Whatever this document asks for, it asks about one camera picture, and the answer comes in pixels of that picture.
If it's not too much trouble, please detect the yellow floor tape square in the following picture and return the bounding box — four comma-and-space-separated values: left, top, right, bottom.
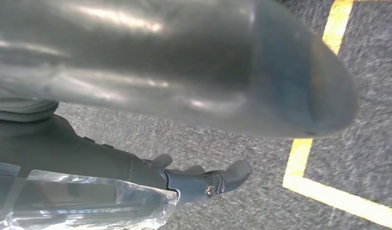
282, 0, 392, 229

